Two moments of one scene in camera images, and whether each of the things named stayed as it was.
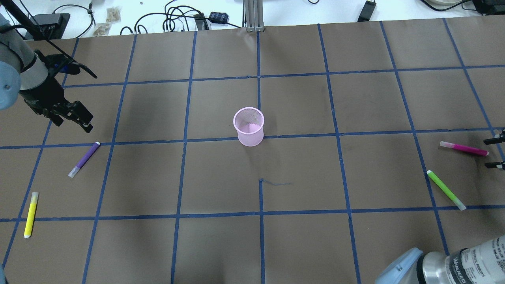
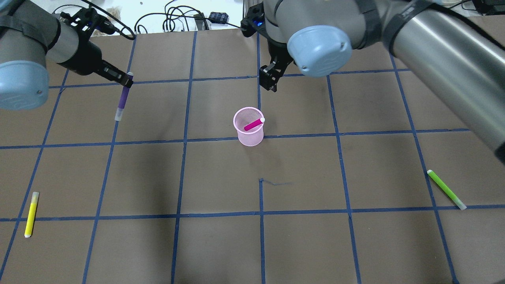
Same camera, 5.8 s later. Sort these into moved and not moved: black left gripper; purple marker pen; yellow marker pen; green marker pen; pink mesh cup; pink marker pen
Moved: pink marker pen; purple marker pen; black left gripper
Not moved: green marker pen; pink mesh cup; yellow marker pen
